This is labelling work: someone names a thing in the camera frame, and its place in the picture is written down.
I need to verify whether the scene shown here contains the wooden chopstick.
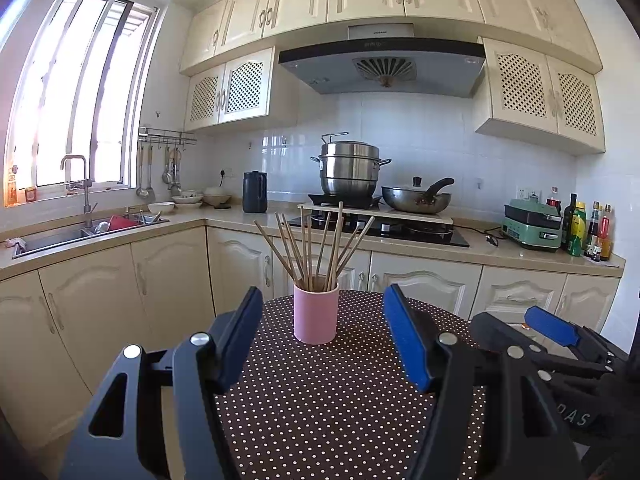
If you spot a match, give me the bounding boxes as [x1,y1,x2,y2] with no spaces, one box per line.
[336,217,376,276]
[326,202,344,292]
[306,211,314,292]
[314,212,331,292]
[253,220,297,284]
[276,212,304,287]

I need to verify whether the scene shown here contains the kitchen window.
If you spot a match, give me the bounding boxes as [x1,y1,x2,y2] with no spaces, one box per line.
[4,0,160,206]

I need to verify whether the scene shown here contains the green oil bottle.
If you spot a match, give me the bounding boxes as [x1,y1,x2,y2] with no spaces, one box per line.
[567,202,587,257]

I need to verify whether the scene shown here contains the green countertop appliance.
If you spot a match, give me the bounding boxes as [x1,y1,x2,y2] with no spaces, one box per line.
[501,200,562,252]

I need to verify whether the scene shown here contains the brown polka dot tablecloth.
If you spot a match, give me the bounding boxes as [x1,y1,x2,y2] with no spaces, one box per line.
[211,288,490,480]

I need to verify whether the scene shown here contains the black gas stove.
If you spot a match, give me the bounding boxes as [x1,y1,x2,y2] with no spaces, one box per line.
[298,194,470,248]

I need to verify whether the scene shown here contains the pink cylindrical utensil holder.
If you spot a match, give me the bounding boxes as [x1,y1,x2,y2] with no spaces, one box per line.
[293,285,340,344]

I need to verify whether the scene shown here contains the steel stacked steamer pot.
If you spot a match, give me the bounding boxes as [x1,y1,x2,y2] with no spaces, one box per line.
[311,131,392,200]

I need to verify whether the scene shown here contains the white bowl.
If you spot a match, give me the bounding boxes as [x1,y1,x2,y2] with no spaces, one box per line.
[148,202,176,214]

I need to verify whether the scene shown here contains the chrome sink faucet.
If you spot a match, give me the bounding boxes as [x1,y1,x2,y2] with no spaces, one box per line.
[61,154,94,231]

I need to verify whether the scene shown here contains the black electric kettle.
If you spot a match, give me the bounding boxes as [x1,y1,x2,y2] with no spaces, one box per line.
[242,170,268,214]

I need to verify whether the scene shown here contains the grey range hood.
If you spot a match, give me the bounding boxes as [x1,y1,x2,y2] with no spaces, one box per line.
[279,24,486,99]

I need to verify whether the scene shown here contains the steel wok black handle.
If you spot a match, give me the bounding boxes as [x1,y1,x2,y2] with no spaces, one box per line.
[382,177,456,214]

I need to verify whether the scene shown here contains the wall utensil rack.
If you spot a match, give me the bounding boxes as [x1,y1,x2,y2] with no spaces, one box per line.
[138,126,198,146]

